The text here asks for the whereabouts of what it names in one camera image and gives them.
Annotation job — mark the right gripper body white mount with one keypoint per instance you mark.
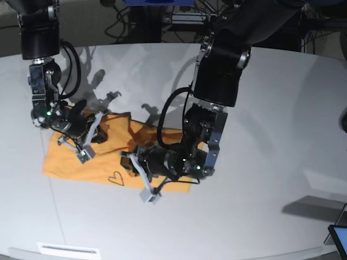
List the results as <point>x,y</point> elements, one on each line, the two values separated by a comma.
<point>77,129</point>

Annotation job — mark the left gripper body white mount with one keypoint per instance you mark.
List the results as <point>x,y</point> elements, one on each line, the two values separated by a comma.
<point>148,189</point>

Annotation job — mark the orange yellow T-shirt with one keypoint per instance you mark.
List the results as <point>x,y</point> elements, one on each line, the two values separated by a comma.
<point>105,168</point>

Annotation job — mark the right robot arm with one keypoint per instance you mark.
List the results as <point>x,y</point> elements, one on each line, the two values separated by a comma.
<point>40,42</point>

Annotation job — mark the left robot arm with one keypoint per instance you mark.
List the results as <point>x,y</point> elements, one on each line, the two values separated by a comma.
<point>224,54</point>

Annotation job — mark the white power strip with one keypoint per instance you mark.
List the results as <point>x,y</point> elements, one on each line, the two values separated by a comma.
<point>186,18</point>

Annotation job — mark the tablet with blue screen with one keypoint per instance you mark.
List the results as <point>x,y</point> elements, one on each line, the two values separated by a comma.
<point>338,234</point>

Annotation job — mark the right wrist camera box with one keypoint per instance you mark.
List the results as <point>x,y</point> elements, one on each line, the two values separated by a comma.
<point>85,154</point>

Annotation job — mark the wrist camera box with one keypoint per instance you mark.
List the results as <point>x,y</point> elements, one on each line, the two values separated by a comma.
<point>85,154</point>
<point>148,196</point>

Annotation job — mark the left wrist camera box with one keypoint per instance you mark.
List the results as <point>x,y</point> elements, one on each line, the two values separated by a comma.
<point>148,196</point>

